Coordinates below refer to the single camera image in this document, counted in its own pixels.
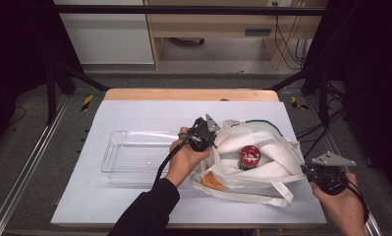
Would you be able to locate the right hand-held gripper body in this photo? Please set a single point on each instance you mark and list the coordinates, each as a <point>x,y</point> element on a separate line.
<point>329,173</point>

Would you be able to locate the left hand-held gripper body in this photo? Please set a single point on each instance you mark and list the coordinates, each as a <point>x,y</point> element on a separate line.
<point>201,136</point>

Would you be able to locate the white spotted tote bag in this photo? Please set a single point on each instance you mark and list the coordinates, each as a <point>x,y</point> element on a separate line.
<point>275,154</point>

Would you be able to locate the red lidded can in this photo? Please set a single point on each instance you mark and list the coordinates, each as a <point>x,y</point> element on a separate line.
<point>249,156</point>

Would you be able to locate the clear plastic tray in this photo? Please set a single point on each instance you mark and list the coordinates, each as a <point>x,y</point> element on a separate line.
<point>134,157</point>

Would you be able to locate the person's left hand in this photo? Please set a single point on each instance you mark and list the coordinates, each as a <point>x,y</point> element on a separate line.
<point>185,160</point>

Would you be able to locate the person's right hand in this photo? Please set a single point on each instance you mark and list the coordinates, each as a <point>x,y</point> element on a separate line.
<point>344,209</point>

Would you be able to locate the wooden desk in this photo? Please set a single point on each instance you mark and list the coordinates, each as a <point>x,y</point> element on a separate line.
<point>216,24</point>

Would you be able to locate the white cabinet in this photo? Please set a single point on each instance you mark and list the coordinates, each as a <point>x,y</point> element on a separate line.
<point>105,36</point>

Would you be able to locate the black frame stand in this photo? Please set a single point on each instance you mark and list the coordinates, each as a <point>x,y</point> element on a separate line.
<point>314,82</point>
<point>62,82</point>

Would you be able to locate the black horizontal frame bar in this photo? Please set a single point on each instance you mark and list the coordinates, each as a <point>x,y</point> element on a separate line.
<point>183,10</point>

